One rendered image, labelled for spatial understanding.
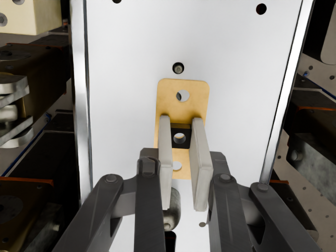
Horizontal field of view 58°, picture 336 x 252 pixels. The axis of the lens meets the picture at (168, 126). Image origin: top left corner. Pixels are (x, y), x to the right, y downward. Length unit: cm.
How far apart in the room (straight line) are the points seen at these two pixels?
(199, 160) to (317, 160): 19
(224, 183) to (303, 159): 21
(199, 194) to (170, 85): 8
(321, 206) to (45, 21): 75
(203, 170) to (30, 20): 16
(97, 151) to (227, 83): 16
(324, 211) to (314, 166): 53
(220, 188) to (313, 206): 70
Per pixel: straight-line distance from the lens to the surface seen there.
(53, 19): 28
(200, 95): 22
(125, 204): 16
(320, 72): 68
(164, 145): 18
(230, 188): 16
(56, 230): 41
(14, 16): 25
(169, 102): 22
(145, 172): 16
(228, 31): 30
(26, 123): 28
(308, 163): 35
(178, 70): 29
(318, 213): 87
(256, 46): 31
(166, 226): 33
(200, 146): 18
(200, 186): 17
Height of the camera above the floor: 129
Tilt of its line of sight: 65 degrees down
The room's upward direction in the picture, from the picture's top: 180 degrees clockwise
